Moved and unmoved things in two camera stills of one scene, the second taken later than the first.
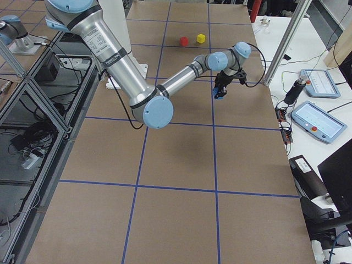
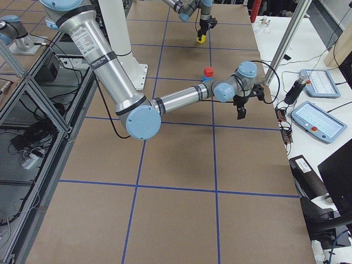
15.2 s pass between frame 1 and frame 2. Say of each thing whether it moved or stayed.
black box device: stayed
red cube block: moved
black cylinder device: stayed
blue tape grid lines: stayed
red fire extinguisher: stayed
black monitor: stayed
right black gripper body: moved
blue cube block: moved
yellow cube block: stayed
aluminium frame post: stayed
